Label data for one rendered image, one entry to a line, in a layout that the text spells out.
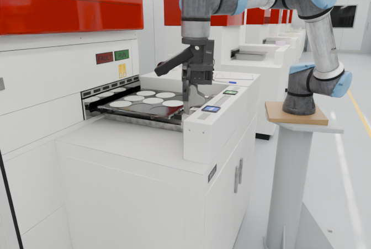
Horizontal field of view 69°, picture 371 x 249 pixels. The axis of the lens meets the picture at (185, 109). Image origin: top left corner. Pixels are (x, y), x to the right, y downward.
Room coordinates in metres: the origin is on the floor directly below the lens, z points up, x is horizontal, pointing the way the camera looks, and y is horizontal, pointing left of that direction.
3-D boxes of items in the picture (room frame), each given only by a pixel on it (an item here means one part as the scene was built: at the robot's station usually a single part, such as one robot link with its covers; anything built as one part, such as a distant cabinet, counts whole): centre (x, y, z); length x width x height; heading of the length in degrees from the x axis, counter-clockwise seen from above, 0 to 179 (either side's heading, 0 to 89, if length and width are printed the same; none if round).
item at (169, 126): (1.11, 0.15, 0.84); 0.50 x 0.02 x 0.03; 66
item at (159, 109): (1.25, 0.16, 0.90); 0.34 x 0.34 x 0.01; 66
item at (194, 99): (0.72, -0.02, 1.05); 0.06 x 0.03 x 0.09; 84
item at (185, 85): (0.71, 0.00, 1.10); 0.05 x 0.02 x 0.09; 174
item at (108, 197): (1.28, 0.03, 0.41); 0.96 x 0.64 x 0.82; 156
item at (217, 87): (1.56, -0.09, 0.89); 0.62 x 0.35 x 0.14; 66
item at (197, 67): (0.73, -0.03, 1.16); 0.09 x 0.08 x 0.12; 84
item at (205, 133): (1.04, -0.15, 0.89); 0.55 x 0.09 x 0.14; 156
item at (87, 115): (1.32, 0.35, 0.89); 0.44 x 0.02 x 0.10; 156
